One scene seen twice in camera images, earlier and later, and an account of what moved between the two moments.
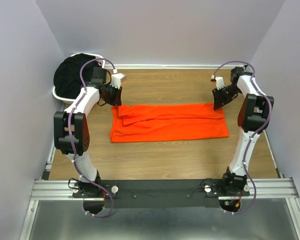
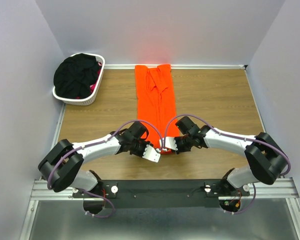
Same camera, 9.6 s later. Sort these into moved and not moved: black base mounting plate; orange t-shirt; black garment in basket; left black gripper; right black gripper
Moved: right black gripper; left black gripper; orange t-shirt
Not moved: black garment in basket; black base mounting plate
